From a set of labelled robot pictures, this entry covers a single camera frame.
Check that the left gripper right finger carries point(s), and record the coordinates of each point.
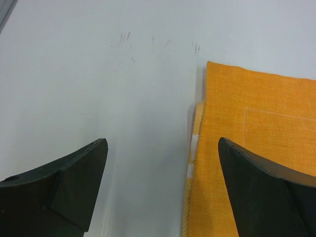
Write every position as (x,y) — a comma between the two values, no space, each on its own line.
(267,198)

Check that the orange cartoon mouse towel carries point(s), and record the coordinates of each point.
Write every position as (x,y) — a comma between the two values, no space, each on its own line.
(271,115)

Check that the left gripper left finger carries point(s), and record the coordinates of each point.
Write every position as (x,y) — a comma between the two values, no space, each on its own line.
(56,199)

